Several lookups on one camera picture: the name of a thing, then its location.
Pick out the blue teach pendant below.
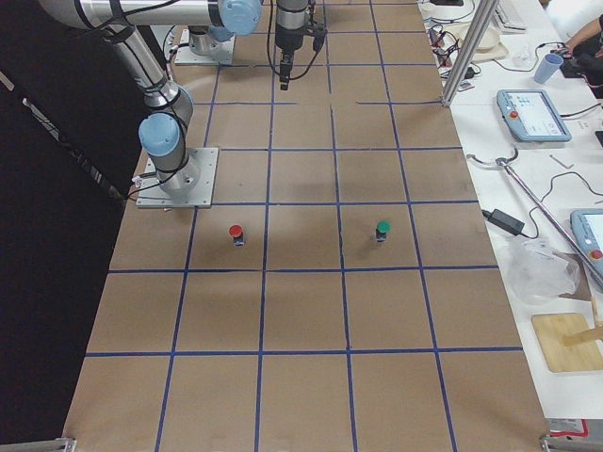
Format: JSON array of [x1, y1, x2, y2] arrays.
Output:
[[496, 89, 572, 142], [570, 209, 602, 279]]

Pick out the green push button switch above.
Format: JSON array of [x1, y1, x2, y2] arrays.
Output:
[[375, 220, 391, 243]]

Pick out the metal cane rod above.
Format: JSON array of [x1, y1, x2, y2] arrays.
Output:
[[466, 147, 602, 286]]

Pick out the blue plastic cup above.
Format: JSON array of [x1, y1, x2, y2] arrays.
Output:
[[533, 53, 564, 84]]

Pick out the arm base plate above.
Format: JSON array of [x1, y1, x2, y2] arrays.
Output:
[[174, 29, 236, 66], [136, 148, 219, 208]]

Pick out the blue teach pendant far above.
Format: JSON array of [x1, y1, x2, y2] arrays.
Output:
[[496, 89, 572, 142]]

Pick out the clear plastic bag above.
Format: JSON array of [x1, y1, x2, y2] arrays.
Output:
[[503, 236, 580, 304]]

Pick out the wooden board stand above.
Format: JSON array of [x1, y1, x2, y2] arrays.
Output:
[[527, 287, 602, 376]]

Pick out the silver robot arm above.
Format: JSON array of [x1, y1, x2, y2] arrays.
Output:
[[40, 1, 262, 199], [187, 1, 328, 90]]

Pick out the aluminium frame post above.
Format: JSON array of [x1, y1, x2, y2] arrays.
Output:
[[441, 0, 498, 107]]

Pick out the blue teach pendant near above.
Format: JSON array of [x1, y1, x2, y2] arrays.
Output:
[[570, 209, 602, 279]]

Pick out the beige tray with plate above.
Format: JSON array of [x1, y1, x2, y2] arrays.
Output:
[[444, 24, 509, 63]]

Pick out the red push button switch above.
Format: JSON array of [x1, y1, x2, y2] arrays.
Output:
[[228, 224, 245, 247]]

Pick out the black power adapter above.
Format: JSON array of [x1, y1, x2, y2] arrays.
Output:
[[487, 209, 525, 235]]

